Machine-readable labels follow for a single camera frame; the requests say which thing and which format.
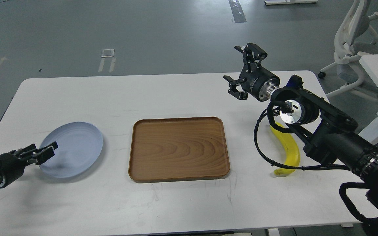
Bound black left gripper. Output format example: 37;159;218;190
0;142;58;188

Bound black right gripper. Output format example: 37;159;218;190
223;43;280;101

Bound light blue plate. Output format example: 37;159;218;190
40;122;104;178

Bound yellow banana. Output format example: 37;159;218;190
270;127;301;177

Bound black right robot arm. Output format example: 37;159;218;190
224;43;378;235

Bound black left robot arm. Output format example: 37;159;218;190
0;142;58;189

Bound white table base on floor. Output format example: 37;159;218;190
264;0;318;6

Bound brown wooden tray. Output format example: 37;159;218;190
128;117;230;183

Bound white office chair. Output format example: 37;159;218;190
318;0;378;102

